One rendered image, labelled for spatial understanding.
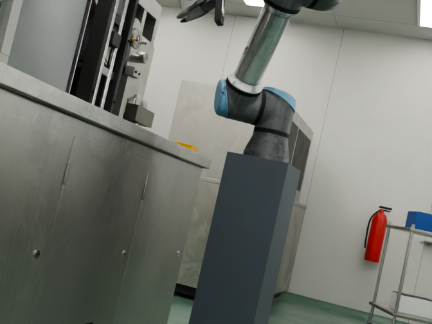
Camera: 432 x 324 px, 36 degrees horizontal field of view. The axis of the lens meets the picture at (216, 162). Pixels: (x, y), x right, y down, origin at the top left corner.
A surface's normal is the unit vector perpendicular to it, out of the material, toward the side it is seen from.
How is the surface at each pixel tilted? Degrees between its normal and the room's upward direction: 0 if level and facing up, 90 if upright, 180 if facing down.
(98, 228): 90
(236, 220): 90
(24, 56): 90
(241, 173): 90
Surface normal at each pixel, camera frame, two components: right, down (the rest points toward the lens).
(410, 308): 0.00, -0.07
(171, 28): -0.29, -0.13
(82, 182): 0.93, 0.19
